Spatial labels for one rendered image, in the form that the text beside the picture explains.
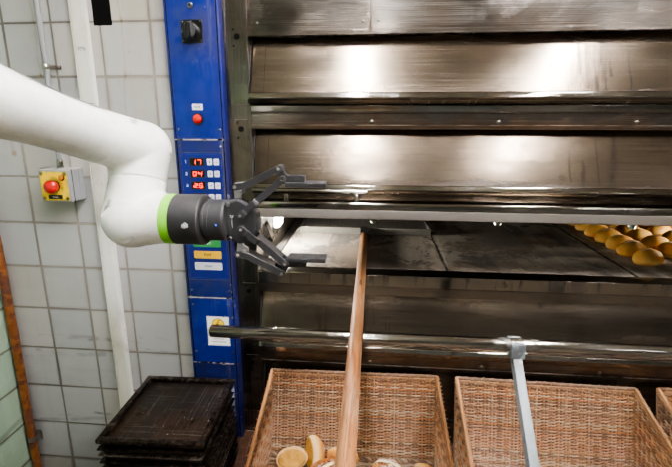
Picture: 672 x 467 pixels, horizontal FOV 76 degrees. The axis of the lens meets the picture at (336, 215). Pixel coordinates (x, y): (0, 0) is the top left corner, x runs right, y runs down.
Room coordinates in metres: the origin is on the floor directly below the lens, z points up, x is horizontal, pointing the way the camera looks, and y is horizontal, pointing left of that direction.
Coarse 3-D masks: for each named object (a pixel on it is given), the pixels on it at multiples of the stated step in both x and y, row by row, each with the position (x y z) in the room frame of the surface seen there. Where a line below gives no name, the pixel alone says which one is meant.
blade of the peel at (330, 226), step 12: (300, 228) 1.78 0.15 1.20; (312, 228) 1.78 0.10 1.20; (324, 228) 1.77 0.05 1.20; (336, 228) 1.77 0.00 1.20; (348, 228) 1.76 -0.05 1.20; (372, 228) 1.75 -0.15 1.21; (384, 228) 1.75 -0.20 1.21; (396, 228) 1.84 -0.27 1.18; (408, 228) 1.84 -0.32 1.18; (420, 228) 1.84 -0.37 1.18
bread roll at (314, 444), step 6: (312, 438) 1.18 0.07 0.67; (318, 438) 1.18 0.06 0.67; (306, 444) 1.18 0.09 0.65; (312, 444) 1.16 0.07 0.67; (318, 444) 1.16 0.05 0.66; (306, 450) 1.17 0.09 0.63; (312, 450) 1.15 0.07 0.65; (318, 450) 1.15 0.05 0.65; (324, 450) 1.17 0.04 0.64; (312, 456) 1.14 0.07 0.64; (318, 456) 1.14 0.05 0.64; (324, 456) 1.16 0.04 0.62; (312, 462) 1.13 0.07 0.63
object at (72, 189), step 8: (48, 168) 1.34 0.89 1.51; (56, 168) 1.34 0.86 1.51; (64, 168) 1.34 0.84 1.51; (72, 168) 1.34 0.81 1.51; (80, 168) 1.36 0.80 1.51; (40, 176) 1.31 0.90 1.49; (48, 176) 1.30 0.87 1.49; (56, 176) 1.30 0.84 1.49; (64, 176) 1.30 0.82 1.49; (72, 176) 1.32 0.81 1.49; (80, 176) 1.35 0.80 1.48; (40, 184) 1.31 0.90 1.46; (64, 184) 1.30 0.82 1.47; (72, 184) 1.31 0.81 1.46; (80, 184) 1.35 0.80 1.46; (56, 192) 1.30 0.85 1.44; (64, 192) 1.30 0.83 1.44; (72, 192) 1.31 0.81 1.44; (80, 192) 1.34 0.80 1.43; (48, 200) 1.31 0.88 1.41; (56, 200) 1.31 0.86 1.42; (64, 200) 1.30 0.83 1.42; (72, 200) 1.30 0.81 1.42
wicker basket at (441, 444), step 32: (288, 384) 1.26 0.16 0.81; (320, 384) 1.26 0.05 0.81; (384, 384) 1.24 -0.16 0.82; (416, 384) 1.24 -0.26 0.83; (288, 416) 1.24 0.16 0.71; (384, 416) 1.22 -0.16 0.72; (416, 416) 1.21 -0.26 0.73; (256, 448) 1.04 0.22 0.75; (384, 448) 1.19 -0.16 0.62; (416, 448) 1.18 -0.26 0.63; (448, 448) 1.00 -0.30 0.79
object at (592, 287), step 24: (432, 288) 1.27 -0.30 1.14; (456, 288) 1.26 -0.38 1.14; (480, 288) 1.26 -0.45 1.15; (504, 288) 1.25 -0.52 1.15; (528, 288) 1.24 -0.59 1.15; (552, 288) 1.24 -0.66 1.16; (576, 288) 1.23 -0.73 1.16; (600, 288) 1.22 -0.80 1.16; (624, 288) 1.22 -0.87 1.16; (648, 288) 1.21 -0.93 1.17
